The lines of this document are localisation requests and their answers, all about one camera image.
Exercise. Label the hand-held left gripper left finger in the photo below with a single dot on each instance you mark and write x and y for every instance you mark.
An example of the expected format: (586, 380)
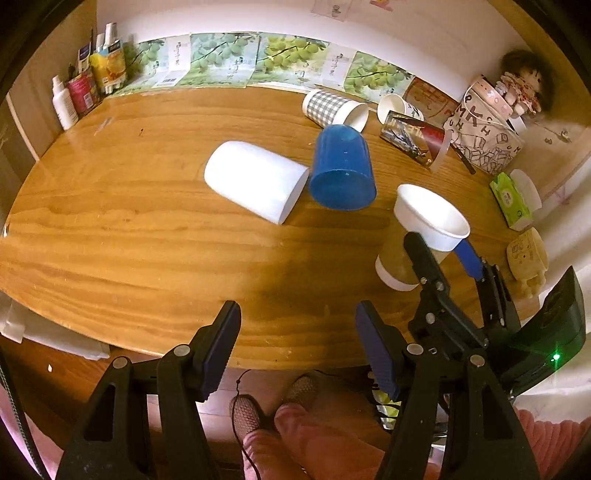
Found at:
(218, 364)

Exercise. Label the large white cup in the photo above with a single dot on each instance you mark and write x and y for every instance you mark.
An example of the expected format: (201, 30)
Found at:
(254, 180)

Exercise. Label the person's leg in pink trousers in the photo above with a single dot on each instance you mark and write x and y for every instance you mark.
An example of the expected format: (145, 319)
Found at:
(332, 443)

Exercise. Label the blue plastic cup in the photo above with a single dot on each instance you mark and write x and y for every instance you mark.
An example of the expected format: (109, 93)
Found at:
(340, 161)

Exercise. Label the green plum print box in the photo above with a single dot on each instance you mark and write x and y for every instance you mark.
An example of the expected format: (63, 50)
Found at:
(152, 60)
(376, 76)
(217, 57)
(288, 57)

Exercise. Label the small white paper cup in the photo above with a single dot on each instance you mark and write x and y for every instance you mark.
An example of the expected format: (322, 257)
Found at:
(431, 214)

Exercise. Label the mesh slipper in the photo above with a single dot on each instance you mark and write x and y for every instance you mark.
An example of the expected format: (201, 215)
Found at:
(247, 415)
(301, 390)

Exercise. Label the dark-haired doll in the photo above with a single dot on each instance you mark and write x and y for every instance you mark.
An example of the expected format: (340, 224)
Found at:
(526, 78)

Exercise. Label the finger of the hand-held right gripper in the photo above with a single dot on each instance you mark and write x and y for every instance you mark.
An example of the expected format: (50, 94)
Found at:
(468, 258)
(422, 258)

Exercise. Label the green tissue packet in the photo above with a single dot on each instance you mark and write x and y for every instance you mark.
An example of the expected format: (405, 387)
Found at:
(510, 201)

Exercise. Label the white spray bottle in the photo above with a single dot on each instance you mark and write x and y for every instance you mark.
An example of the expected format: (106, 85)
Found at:
(107, 37)

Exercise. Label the white paper cup with print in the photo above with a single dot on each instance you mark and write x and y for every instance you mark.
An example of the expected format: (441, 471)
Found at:
(397, 104)

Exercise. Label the white plastic container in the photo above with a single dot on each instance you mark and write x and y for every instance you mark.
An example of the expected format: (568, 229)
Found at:
(528, 187)

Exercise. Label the tan cup with white band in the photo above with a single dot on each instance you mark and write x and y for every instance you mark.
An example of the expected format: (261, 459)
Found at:
(395, 265)

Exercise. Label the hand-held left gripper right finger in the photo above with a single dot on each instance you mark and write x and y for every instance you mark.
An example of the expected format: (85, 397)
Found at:
(376, 348)

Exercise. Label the pink dotted belt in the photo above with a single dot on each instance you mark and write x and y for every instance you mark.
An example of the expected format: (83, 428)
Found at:
(491, 94)

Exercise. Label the yellow packet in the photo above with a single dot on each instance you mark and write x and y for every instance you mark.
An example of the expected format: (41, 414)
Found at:
(110, 69)

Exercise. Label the dark picture-printed cup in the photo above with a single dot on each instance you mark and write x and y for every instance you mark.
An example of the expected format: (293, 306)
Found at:
(408, 134)

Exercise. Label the red label can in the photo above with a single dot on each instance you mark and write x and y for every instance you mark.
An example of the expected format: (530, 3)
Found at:
(83, 94)

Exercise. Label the letter-printed fabric bag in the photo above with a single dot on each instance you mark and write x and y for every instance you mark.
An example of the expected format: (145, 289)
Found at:
(485, 138)

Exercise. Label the grey checkered cup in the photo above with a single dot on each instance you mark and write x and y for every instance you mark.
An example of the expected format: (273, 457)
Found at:
(325, 106)

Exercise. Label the red-brown flat box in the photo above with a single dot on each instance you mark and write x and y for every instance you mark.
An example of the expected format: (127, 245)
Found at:
(429, 97)

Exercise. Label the blue tube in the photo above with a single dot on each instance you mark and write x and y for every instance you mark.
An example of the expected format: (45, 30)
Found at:
(84, 57)

